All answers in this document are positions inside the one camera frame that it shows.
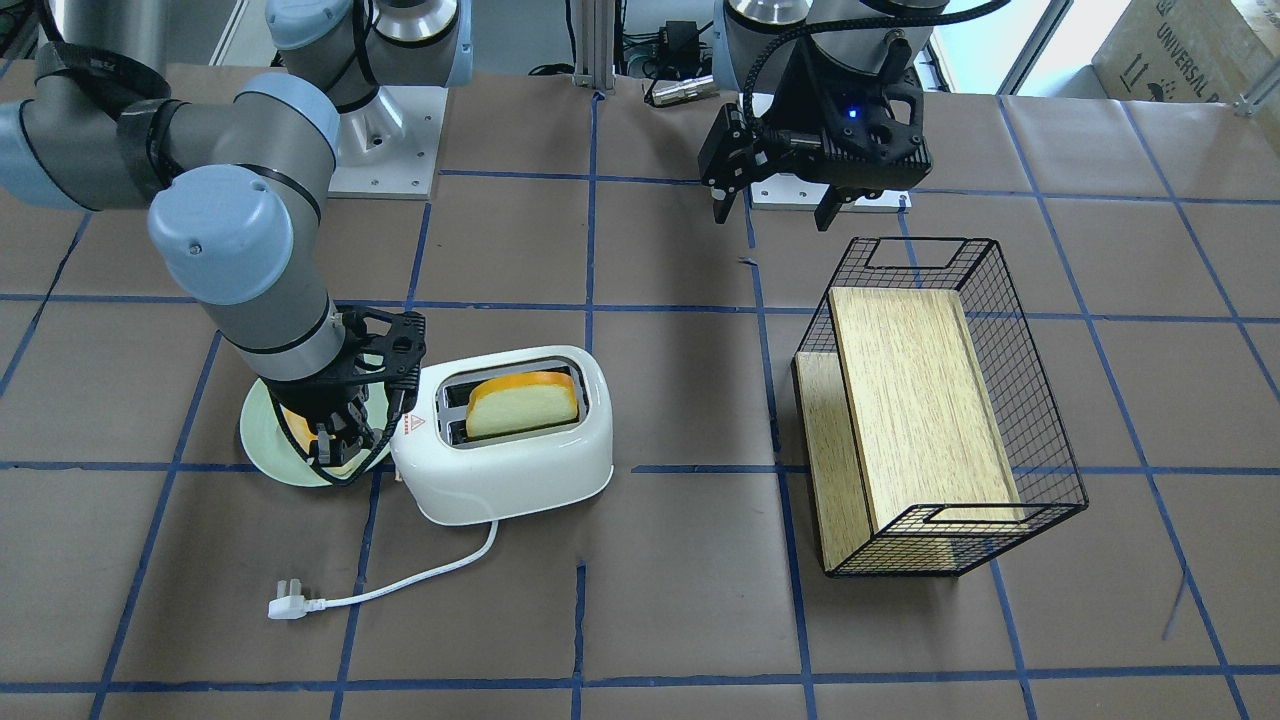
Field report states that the white two-slot toaster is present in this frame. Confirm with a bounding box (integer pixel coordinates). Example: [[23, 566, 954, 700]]
[[390, 345, 614, 527]]

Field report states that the light green plate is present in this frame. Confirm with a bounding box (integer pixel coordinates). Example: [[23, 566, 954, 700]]
[[239, 379, 388, 488]]

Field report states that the wooden box in basket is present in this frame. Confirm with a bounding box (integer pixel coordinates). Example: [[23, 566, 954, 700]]
[[794, 287, 1027, 577]]

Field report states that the triangular bread on plate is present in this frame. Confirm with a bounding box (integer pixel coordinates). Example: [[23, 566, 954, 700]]
[[276, 404, 365, 477]]

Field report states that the bread slice in toaster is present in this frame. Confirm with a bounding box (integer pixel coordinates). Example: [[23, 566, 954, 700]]
[[465, 372, 580, 439]]

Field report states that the black wire basket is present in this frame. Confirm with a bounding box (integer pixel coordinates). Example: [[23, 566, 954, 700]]
[[797, 237, 1088, 577]]

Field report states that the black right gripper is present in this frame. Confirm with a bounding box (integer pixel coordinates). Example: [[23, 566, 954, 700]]
[[264, 307, 426, 471]]

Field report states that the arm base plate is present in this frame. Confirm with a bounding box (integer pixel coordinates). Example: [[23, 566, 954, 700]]
[[328, 86, 449, 201], [751, 173, 913, 214]]

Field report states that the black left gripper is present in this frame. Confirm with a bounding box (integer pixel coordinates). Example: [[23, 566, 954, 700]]
[[698, 38, 932, 232]]

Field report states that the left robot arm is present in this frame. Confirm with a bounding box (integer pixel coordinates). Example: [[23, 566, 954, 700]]
[[698, 1, 954, 231]]

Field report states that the black power adapter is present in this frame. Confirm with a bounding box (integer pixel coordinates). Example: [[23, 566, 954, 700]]
[[655, 20, 701, 79]]

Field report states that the aluminium frame post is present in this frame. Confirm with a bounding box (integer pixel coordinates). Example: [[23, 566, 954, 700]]
[[568, 0, 620, 95]]

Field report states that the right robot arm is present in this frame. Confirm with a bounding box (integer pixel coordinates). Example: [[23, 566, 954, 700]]
[[3, 1, 474, 486]]

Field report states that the white toaster power cord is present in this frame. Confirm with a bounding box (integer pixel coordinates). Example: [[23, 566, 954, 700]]
[[268, 519, 499, 621]]

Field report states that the cardboard box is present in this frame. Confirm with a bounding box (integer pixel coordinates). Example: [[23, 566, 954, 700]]
[[1092, 1, 1279, 102]]

